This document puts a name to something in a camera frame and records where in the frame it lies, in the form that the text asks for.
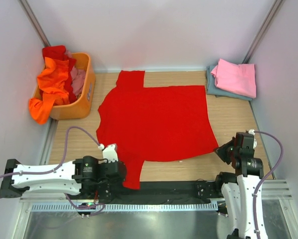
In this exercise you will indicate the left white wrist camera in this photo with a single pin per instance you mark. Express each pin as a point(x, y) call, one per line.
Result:
point(109, 152)

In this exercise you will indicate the left aluminium frame post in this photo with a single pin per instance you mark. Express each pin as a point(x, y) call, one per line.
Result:
point(34, 22)

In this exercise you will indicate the red t-shirt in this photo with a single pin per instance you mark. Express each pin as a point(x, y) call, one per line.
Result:
point(154, 123)

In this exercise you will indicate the white slotted cable duct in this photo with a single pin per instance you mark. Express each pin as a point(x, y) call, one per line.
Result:
point(66, 207)

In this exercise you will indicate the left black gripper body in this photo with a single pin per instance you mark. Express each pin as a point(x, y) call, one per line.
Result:
point(116, 181)

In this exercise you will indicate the dusty pink shirt in basket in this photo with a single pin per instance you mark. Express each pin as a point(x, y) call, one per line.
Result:
point(76, 77)

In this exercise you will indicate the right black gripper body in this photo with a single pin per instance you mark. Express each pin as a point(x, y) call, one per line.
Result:
point(236, 151)

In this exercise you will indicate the folded pink t-shirt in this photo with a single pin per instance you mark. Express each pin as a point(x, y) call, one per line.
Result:
point(235, 78)

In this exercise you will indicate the orange plastic laundry basket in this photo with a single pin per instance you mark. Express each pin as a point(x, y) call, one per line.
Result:
point(82, 106)

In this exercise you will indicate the aluminium frame post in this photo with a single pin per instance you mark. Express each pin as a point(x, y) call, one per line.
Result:
point(273, 12)
point(34, 22)

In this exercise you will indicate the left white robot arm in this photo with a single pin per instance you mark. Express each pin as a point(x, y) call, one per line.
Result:
point(81, 177)

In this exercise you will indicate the right aluminium frame post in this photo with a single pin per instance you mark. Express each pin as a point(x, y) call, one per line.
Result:
point(273, 12)

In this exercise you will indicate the dark red shirt in basket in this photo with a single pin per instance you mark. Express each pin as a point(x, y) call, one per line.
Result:
point(61, 53)

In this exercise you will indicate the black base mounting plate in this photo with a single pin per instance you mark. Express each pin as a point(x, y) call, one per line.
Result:
point(161, 193)

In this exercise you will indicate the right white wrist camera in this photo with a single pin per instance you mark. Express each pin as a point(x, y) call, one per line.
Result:
point(252, 132)

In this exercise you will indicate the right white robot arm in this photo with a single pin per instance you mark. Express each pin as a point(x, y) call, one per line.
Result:
point(241, 189)

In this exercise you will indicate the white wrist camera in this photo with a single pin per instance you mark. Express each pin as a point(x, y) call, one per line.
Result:
point(252, 132)
point(109, 152)

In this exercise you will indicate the folded grey-blue t-shirt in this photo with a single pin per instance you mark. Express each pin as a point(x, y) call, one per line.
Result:
point(213, 90)

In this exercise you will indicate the orange t-shirt in basket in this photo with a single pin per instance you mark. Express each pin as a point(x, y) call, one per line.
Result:
point(52, 83)

